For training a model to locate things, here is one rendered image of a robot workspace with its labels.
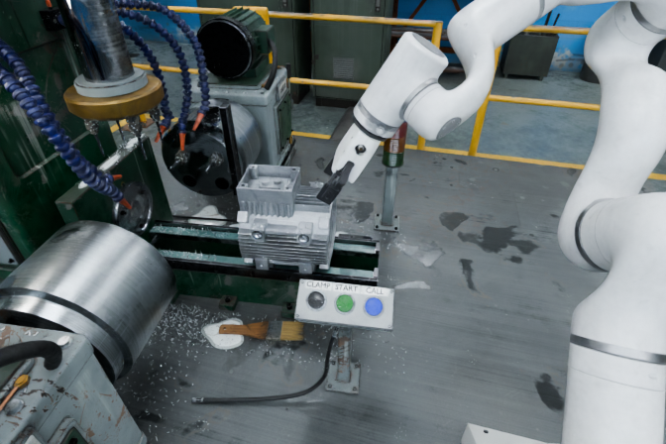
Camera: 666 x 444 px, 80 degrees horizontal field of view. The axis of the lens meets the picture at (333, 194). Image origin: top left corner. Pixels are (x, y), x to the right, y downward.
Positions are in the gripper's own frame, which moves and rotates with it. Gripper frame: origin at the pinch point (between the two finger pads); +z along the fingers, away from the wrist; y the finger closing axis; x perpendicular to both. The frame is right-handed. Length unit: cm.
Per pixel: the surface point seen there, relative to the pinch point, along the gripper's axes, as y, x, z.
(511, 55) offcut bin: 434, -182, 2
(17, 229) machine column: -11, 50, 40
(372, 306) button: -20.4, -14.2, 4.0
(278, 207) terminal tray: 1.0, 5.6, 12.3
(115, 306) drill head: -28.7, 22.6, 21.3
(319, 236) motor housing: -1.6, -4.7, 11.8
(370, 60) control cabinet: 311, -30, 62
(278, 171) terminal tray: 10.6, 9.0, 10.8
